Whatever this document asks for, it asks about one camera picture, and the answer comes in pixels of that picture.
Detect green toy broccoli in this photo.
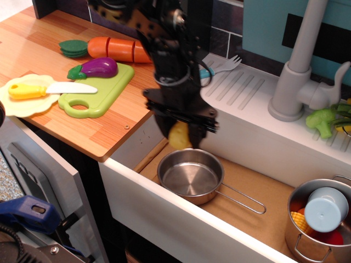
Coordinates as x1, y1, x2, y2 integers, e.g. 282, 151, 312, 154
305, 108, 336, 139

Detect yellow toy potato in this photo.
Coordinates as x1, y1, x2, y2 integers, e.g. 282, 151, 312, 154
168, 121, 193, 150

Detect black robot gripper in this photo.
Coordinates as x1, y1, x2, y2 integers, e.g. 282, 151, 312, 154
143, 37, 218, 148

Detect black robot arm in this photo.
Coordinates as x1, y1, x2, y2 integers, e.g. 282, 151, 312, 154
88, 1, 219, 148

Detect green toy beans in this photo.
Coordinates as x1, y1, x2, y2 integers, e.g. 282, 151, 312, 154
331, 100, 350, 137

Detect blue handled toy fork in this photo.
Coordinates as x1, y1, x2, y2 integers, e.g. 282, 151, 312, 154
200, 55, 242, 79

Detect blue clamp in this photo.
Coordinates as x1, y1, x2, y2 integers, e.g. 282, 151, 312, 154
1, 195, 61, 234

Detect yellow toy corn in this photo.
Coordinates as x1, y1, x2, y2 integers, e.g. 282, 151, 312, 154
290, 211, 313, 235

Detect orange toy carrot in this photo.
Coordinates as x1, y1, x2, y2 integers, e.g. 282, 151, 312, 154
58, 37, 152, 64

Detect small steel frying pan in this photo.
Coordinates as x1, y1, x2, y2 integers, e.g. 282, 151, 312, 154
157, 148, 267, 215

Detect grey oven door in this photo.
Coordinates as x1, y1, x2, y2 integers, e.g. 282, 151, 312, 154
1, 117, 108, 262

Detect grey toy faucet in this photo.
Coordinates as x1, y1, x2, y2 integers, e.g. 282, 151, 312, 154
268, 1, 350, 122

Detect purple toy eggplant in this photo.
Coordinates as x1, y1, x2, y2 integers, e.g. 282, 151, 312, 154
67, 57, 118, 80

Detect steel pot with handles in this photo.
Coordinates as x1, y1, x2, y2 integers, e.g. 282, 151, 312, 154
285, 175, 350, 262

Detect red toy tomato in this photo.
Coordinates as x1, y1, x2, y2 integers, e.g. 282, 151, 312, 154
314, 230, 344, 245

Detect green toy cutting board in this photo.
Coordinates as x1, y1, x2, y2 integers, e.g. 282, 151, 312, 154
58, 63, 134, 118

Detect pale yellow toy plate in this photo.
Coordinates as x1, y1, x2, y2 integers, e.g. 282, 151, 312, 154
1, 74, 60, 117

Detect yellow handled toy knife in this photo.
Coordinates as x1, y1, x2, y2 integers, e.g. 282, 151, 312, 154
8, 82, 98, 100

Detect light blue plastic cup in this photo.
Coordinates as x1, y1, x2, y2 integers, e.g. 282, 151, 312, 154
304, 187, 349, 233

